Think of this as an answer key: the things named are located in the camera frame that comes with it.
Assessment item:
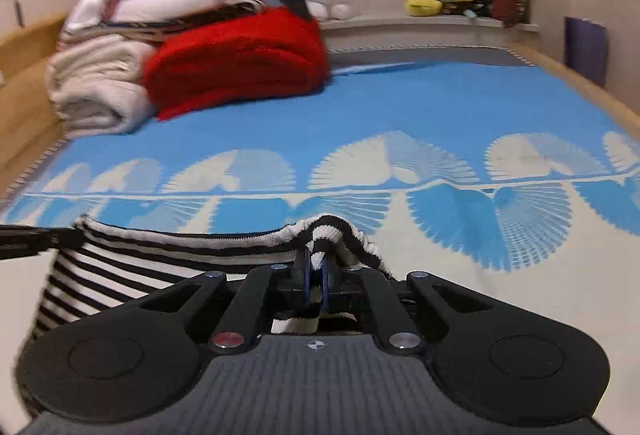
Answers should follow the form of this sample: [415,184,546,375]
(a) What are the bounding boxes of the striped hooded top white vest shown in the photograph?
[30,214,397,341]

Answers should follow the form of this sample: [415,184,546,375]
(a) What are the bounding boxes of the purple box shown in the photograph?
[565,16,609,88]

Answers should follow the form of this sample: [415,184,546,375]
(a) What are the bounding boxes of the white folded quilt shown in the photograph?
[47,35,162,139]

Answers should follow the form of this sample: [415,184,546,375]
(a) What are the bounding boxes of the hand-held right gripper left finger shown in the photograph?
[135,249,313,357]

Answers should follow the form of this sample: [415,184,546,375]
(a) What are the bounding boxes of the blue white patterned blanket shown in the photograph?
[0,60,640,316]

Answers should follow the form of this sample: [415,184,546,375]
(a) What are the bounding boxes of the dark starry folded cloth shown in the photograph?
[102,0,271,42]

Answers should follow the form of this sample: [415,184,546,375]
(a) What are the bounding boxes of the pink white folded cloth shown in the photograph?
[64,0,132,36]

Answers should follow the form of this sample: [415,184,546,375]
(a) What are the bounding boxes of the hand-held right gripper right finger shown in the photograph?
[317,249,503,357]

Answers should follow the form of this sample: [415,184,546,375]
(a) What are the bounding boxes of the wooden headboard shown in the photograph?
[0,12,69,198]

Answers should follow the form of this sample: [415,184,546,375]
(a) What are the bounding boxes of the red folded blanket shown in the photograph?
[142,7,332,122]

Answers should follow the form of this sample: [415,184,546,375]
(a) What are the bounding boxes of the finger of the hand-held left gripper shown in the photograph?
[0,224,84,262]

